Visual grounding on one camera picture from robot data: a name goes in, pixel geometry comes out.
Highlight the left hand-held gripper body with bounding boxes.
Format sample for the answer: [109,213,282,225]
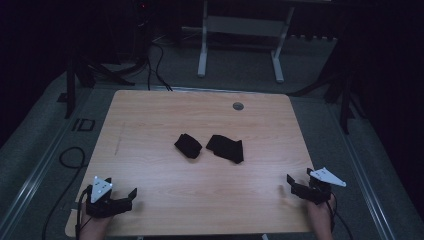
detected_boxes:
[85,175,134,220]

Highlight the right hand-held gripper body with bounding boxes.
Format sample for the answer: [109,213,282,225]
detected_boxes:
[291,167,347,206]

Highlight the black sock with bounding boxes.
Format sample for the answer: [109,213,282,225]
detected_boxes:
[173,133,203,160]
[205,134,245,165]

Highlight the person's right hand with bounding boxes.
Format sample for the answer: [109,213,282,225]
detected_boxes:
[306,194,336,233]

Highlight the person's left hand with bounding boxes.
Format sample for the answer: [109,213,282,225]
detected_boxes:
[79,209,113,236]

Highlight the black tripod stand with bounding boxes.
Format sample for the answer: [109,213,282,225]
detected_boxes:
[57,54,136,120]
[289,66,366,136]

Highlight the dark equipment with red light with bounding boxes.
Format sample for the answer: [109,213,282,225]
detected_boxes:
[132,0,155,64]

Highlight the left hand-held gripper cable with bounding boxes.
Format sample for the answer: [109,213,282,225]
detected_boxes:
[75,185,93,240]

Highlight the hand-held gripper cable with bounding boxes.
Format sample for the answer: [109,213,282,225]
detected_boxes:
[327,192,354,240]
[75,185,93,240]

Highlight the right hand-held gripper cable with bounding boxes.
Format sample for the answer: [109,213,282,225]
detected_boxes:
[327,192,354,240]

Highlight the black floor cable loop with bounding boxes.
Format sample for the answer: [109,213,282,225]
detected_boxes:
[41,146,88,240]

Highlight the metal floor rail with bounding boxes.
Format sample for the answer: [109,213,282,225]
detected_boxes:
[328,99,398,240]
[0,88,96,231]

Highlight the black cables on floor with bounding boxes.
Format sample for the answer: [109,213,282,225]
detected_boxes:
[145,41,174,92]

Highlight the white metal desk frame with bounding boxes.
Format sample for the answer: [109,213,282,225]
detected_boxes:
[197,0,296,84]

